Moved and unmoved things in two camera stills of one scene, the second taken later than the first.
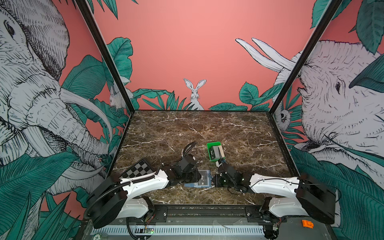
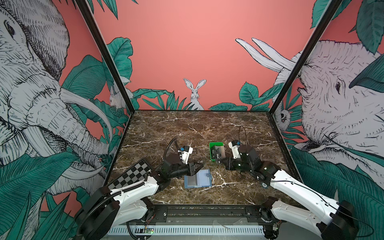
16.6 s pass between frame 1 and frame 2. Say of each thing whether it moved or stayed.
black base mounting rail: stayed
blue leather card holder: stayed
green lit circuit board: stayed
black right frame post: stayed
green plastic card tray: moved
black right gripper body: moved
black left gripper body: moved
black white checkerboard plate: stayed
